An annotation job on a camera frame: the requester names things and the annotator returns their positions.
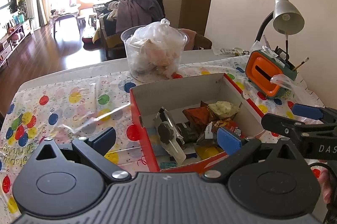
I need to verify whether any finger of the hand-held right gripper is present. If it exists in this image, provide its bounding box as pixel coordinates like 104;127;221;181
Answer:
261;113;337;140
292;103;337;124

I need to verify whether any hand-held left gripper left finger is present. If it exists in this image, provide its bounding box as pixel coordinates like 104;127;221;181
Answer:
26;126;131;182

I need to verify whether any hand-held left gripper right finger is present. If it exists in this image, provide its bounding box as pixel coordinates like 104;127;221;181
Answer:
201;126;306;183

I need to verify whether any red snack packet white print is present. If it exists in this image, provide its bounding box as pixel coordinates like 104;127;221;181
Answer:
196;120;246;147

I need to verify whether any yellow snack packet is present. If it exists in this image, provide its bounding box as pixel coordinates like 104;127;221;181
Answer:
196;146;225;161

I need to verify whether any pale green snack packet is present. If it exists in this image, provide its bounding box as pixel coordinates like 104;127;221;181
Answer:
208;101;240;119

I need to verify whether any reddish brown snack packet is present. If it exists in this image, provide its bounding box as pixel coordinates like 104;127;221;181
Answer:
183;101;219;132

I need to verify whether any red cardboard box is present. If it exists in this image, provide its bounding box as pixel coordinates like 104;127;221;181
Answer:
130;72;266;173

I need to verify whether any long silver snack packet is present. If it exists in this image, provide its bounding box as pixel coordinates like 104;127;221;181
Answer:
154;107;186;164

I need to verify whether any person's right hand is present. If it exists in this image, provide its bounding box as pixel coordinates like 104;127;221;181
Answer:
318;169;333;205

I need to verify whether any small clear plastic bag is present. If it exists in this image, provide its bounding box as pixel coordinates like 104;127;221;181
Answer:
270;74;295;90

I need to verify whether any paint brush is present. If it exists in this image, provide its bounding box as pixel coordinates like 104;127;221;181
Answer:
293;57;310;72

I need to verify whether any orange green desk organizer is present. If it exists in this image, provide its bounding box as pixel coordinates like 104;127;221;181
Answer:
245;50;298;100

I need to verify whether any balloon print tablecloth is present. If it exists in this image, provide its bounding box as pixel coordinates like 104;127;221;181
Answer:
0;58;324;216

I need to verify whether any flat white packet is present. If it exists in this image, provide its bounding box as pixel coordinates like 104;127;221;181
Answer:
213;47;250;57

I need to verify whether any grey desk lamp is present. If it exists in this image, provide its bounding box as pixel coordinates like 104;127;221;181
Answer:
254;0;305;42

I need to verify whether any red floor cushion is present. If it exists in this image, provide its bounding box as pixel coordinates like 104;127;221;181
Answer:
82;34;98;45

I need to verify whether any clear plastic tub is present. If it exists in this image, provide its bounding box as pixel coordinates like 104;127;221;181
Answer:
120;26;189;83

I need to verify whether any pink cloth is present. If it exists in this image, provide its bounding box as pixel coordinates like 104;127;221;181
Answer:
184;28;197;50

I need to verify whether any white plastic bag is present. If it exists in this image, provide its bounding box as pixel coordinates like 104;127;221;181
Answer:
130;18;186;79

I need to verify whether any dark sofa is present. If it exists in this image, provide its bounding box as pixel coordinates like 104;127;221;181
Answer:
93;0;165;58

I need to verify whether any wooden coffee table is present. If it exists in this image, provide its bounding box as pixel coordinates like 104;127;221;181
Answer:
50;6;79;37

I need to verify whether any pile of grey clothes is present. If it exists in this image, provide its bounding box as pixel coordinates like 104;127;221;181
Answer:
116;0;164;35

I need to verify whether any wooden television cabinet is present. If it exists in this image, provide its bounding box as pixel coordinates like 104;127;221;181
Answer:
0;20;32;69

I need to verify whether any white standing air conditioner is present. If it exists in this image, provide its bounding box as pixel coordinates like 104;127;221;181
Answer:
23;0;40;29

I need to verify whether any flat screen television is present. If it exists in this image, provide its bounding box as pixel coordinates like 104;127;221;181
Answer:
0;0;17;16

